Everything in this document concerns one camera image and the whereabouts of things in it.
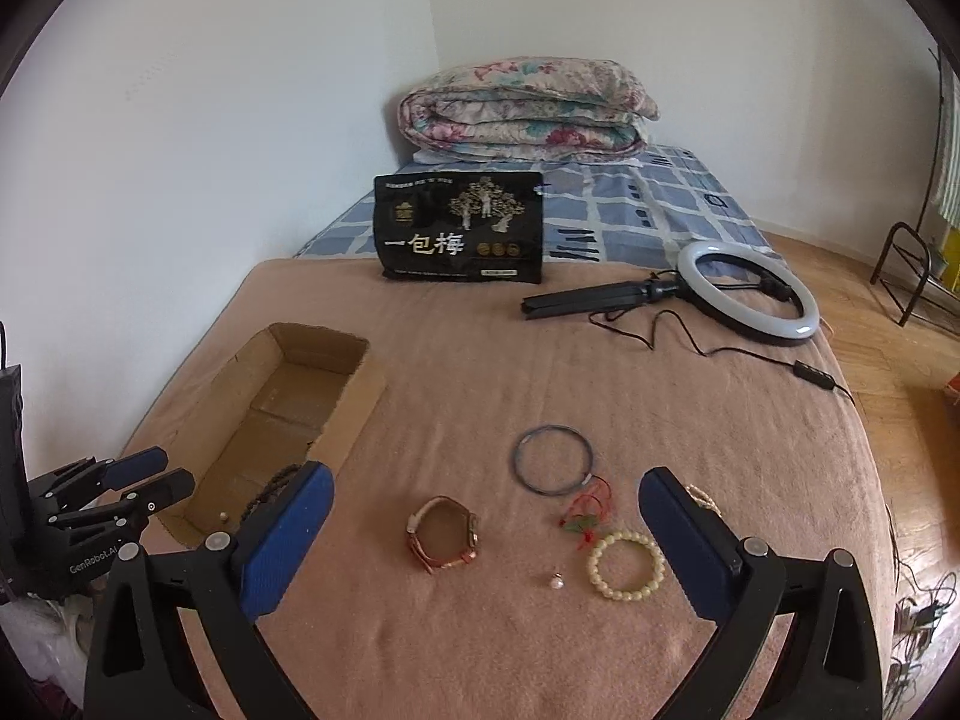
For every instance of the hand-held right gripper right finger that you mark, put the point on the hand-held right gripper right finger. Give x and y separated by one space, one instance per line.
679 540

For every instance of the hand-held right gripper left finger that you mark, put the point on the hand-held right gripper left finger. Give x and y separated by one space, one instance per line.
289 532

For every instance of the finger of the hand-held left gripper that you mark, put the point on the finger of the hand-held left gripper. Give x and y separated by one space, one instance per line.
169 491
139 463

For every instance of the cardboard box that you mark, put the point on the cardboard box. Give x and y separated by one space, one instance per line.
255 420

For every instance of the grey metal bangle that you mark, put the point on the grey metal bangle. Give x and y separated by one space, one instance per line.
517 465

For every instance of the white plastic bag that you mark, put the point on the white plastic bag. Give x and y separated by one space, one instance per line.
37 637

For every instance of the pink blanket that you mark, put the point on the pink blanket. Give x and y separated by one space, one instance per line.
480 390

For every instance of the black folded tripod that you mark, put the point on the black folded tripod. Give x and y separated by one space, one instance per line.
585 300

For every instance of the blue plaid bed sheet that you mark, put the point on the blue plaid bed sheet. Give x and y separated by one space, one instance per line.
637 195

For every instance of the black snack bag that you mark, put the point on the black snack bag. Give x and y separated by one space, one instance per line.
457 225

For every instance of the dark metal rack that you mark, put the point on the dark metal rack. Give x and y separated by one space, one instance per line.
892 236

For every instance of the folded floral quilt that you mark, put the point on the folded floral quilt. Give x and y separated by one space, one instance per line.
525 112

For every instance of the striped hanging cloth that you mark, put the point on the striped hanging cloth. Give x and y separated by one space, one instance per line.
952 165

